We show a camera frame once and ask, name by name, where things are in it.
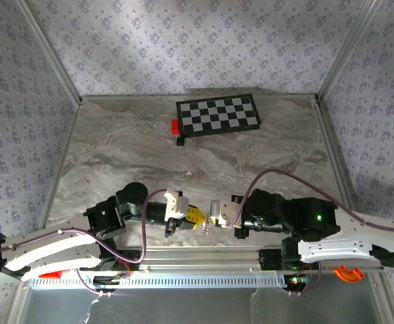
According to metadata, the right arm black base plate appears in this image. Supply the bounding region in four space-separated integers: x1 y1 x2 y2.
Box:
258 248 321 271

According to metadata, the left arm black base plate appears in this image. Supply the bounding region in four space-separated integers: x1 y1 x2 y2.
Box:
114 250 141 273

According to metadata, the small circuit board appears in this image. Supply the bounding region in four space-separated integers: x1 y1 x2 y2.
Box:
285 275 312 288

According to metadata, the black grey checkerboard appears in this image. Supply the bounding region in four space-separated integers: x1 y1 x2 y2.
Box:
175 93 262 138

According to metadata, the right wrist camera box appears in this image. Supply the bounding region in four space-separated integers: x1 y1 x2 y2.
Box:
209 198 246 230

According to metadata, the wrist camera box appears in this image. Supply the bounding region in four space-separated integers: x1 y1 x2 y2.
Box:
163 188 190 221
209 198 246 230

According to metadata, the orange curved plastic part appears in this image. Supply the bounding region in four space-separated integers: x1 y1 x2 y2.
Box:
335 265 365 283

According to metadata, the white slotted cable duct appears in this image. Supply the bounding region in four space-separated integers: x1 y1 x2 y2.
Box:
30 273 287 290

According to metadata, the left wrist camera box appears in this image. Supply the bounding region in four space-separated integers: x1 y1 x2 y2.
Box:
163 188 190 221

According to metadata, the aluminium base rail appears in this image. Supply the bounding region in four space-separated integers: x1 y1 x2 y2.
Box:
18 246 385 274

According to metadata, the small green clear object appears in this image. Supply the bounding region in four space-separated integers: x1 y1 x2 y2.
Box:
200 215 215 244

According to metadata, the black cable connector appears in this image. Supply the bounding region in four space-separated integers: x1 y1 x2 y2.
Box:
92 275 131 287

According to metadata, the aluminium frame post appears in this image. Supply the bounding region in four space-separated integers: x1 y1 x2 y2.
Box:
316 0 378 102
14 0 83 104

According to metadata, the grey metal sheet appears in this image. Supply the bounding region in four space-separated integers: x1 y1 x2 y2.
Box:
14 286 394 324

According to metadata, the aluminium table side rail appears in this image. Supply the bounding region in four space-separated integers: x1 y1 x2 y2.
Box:
24 101 82 250
313 95 376 246

